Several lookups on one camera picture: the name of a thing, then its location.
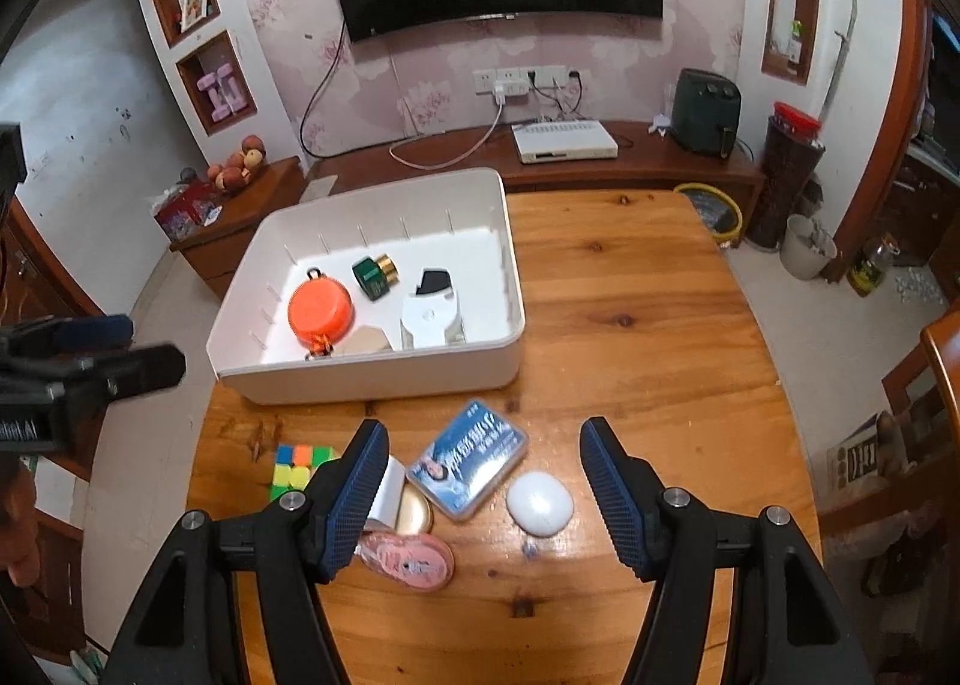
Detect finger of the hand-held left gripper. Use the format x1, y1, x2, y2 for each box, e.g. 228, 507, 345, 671
15, 313, 136, 360
45, 343, 187, 405

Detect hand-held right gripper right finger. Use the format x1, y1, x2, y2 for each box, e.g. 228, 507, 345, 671
579, 417, 875, 685

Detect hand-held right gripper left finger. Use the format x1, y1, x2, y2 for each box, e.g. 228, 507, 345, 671
101, 418, 392, 685

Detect white charger adapter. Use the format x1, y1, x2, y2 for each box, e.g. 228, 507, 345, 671
364, 454, 410, 532

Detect gold round disc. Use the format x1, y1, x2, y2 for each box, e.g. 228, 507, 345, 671
391, 484, 434, 537

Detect colourful puzzle cube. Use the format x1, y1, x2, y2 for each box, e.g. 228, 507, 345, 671
270, 443, 342, 504

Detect white oval case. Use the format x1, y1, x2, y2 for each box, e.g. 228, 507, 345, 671
506, 471, 575, 537

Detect pink round keychain gadget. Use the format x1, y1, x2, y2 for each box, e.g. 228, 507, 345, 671
358, 530, 456, 592

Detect clear box with blue label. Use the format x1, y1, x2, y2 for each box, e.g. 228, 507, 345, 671
405, 398, 530, 522

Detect beige key case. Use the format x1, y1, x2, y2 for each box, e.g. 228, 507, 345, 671
330, 325, 395, 357

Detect orange round tape measure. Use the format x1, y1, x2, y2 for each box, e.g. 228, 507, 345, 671
287, 267, 355, 360

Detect white bottle opener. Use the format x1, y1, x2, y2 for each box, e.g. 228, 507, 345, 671
400, 289, 467, 350

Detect green bottle with gold cap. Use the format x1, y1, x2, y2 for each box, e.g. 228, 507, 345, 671
351, 253, 400, 301

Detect white plastic bin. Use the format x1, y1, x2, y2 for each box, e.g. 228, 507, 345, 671
206, 167, 527, 407

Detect wooden door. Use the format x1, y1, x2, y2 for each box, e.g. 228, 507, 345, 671
0, 197, 106, 476

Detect red tissue box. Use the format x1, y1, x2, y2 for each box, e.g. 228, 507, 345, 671
152, 178, 222, 243

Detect wooden side cabinet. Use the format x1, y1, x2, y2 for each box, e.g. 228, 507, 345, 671
169, 155, 308, 303

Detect fruit bowl with apples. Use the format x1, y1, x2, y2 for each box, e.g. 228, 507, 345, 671
206, 136, 269, 195

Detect printed cardboard box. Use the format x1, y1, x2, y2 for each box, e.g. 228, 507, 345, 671
825, 413, 912, 485

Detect white green plastic bag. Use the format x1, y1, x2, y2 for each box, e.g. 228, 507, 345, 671
71, 644, 110, 685

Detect pink dumbbell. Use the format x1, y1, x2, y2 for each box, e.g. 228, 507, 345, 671
196, 73, 230, 123
217, 65, 248, 112

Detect yellow rimmed basin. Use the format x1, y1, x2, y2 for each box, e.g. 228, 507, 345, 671
673, 182, 743, 243

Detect white bucket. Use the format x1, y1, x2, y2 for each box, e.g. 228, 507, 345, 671
780, 214, 839, 281

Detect long wooden television cabinet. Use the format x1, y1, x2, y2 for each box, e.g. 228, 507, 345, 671
300, 121, 767, 225

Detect yellow oil bottle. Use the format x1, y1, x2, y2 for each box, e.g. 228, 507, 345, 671
847, 235, 901, 300

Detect tall jar with red lid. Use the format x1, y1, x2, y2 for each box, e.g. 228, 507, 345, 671
746, 101, 826, 255

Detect white set-top box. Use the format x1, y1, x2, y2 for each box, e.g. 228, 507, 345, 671
511, 118, 620, 166

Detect orange wooden chair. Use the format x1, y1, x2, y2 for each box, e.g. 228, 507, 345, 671
881, 310, 960, 476

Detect cluster of small clear bottles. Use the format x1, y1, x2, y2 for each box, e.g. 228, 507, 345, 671
892, 265, 944, 303

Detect black air fryer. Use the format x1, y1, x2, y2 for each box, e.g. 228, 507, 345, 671
670, 68, 742, 157

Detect dark display cabinet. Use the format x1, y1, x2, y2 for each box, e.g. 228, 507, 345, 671
892, 10, 960, 273

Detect sheathed sword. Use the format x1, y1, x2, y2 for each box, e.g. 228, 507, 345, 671
819, 0, 860, 123

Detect black television cable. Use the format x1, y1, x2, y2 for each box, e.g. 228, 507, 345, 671
298, 20, 350, 157

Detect white charging cable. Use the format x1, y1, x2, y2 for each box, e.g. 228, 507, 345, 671
388, 100, 502, 170

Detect black power cables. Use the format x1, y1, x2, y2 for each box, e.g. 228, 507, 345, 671
529, 70, 590, 123

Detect white wall outlet strip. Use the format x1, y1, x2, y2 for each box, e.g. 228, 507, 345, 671
472, 64, 582, 93

